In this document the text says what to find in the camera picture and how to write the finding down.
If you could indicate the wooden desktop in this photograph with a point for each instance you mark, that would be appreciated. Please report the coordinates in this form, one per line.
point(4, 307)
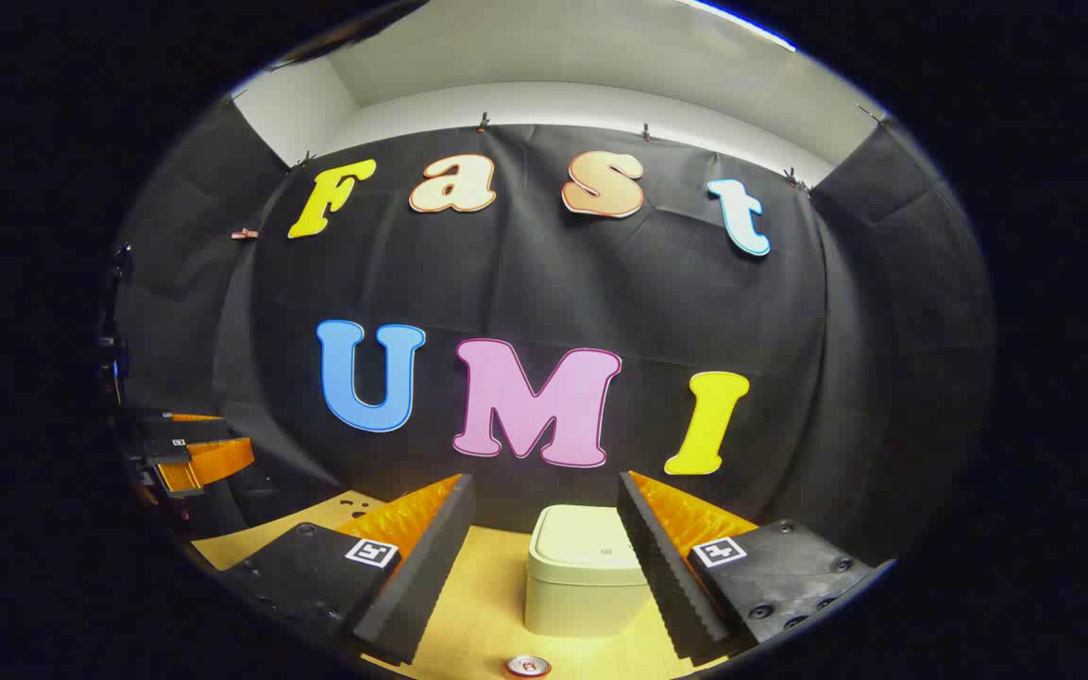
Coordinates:
point(487, 604)

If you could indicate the black backdrop cloth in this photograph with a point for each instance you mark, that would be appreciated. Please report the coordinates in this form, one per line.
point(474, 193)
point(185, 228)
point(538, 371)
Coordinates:
point(553, 283)

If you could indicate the pale green desktop garbage bin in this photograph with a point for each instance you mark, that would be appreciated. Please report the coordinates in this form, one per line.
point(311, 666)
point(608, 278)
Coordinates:
point(572, 586)

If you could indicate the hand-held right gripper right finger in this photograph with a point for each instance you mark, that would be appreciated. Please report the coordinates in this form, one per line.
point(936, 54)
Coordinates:
point(662, 576)

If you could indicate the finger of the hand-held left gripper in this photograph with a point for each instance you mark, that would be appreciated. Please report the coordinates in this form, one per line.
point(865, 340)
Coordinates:
point(195, 467)
point(176, 430)

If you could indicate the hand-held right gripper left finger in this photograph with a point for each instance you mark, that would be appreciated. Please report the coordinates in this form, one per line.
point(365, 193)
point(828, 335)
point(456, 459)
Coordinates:
point(426, 586)

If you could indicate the small reddish clip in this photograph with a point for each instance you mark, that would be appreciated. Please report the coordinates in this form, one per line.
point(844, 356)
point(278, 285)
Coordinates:
point(244, 232)

